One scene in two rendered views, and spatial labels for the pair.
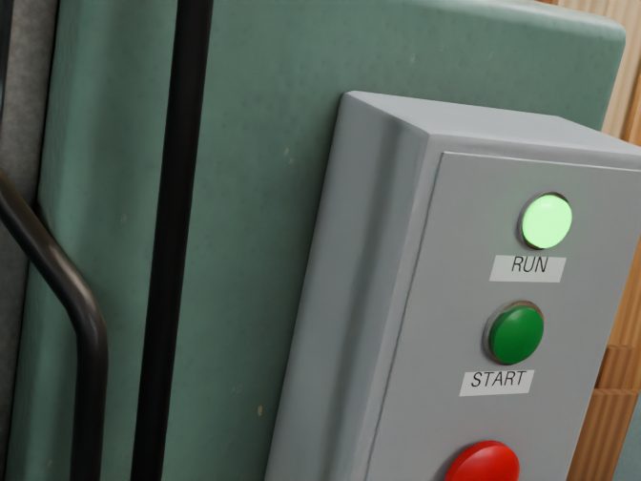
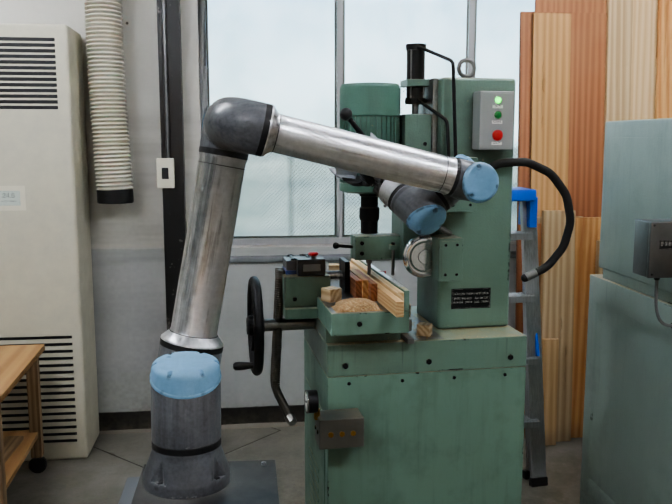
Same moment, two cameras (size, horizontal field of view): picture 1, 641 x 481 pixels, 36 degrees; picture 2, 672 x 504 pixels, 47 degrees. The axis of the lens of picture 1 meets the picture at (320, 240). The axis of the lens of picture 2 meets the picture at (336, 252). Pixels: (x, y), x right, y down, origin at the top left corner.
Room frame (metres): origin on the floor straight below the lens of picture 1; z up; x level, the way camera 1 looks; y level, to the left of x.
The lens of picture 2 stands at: (-1.88, -0.36, 1.34)
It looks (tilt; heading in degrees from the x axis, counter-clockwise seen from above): 8 degrees down; 19
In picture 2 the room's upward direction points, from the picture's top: straight up
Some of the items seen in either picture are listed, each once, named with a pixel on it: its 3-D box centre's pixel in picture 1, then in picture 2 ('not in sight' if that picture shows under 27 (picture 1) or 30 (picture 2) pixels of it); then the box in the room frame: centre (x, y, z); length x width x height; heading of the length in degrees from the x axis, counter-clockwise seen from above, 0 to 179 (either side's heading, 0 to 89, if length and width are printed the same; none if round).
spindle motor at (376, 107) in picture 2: not in sight; (369, 138); (0.30, 0.29, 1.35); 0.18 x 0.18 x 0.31
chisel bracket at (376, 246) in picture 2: not in sight; (375, 248); (0.31, 0.28, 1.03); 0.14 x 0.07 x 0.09; 120
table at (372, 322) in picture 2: not in sight; (332, 301); (0.26, 0.40, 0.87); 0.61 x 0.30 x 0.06; 30
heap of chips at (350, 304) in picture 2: not in sight; (356, 303); (0.06, 0.26, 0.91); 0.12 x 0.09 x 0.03; 120
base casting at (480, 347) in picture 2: not in sight; (407, 336); (0.36, 0.19, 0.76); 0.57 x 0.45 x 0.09; 120
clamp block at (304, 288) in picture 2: not in sight; (304, 287); (0.22, 0.47, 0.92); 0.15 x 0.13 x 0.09; 30
